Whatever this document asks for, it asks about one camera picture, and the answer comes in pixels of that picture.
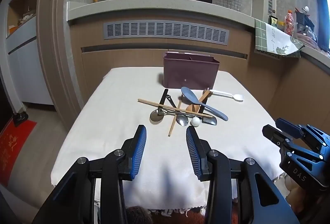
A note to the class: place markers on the orange shelf item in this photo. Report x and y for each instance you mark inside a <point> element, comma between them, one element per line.
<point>13,29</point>

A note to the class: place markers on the blue rice paddle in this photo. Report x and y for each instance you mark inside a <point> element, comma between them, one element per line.
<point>188,95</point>

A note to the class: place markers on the wooden spoon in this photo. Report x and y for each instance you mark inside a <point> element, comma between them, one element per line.
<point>192,108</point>

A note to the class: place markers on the small wall vent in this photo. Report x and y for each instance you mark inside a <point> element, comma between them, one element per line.
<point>270,2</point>

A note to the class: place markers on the purple utensil holder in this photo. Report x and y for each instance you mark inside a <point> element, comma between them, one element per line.
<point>190,74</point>

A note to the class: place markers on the dark bottle with label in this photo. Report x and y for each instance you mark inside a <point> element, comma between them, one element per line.
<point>272,21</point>

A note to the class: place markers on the grey vent grille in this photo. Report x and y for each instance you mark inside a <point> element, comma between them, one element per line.
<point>165,30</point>

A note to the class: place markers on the metal spoon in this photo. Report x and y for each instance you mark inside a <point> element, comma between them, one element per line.
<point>182,120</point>

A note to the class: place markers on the wooden kitchen cabinet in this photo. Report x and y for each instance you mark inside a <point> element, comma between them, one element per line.
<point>129,59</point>

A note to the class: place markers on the white storage cabinet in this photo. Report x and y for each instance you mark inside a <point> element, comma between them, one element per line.
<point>28,72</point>

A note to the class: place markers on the light stone countertop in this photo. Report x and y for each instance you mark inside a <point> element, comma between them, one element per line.
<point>154,8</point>

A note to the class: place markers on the black shoes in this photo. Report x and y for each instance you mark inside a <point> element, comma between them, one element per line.
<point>20,118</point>

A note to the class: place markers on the green checked cloth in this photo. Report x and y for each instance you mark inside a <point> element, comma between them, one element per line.
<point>268,38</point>

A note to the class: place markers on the red floor mat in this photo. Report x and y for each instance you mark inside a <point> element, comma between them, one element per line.
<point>14,149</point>

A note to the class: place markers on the black countertop rack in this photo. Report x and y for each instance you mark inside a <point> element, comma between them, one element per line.
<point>304,21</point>

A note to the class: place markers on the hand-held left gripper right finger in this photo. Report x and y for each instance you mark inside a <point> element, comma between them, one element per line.
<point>193,151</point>

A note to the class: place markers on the wooden chopstick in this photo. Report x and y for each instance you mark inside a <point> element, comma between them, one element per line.
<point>152,103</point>
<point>172,126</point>

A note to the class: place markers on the white tablecloth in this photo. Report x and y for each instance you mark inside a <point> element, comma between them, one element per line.
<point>116,136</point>

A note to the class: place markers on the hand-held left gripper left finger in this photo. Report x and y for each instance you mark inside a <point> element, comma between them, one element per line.
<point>138,151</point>

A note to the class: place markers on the white plastic spoon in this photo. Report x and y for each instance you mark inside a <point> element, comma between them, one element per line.
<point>238,97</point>

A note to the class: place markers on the small black utensil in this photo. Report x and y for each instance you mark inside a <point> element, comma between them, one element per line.
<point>169,97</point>

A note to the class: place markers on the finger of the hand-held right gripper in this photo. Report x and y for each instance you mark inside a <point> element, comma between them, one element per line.
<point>272,133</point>
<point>287,124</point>

